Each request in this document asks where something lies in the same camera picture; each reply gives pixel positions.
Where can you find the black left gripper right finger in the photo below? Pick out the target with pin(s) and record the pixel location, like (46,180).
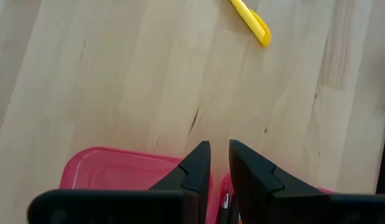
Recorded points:
(257,193)

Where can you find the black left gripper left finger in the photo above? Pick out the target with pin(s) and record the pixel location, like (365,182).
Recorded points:
(192,186)

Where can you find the red plastic pencil box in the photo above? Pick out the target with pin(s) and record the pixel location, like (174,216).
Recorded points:
(117,171)

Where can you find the yellow highlighter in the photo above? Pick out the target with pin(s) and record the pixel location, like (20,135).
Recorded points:
(251,18)

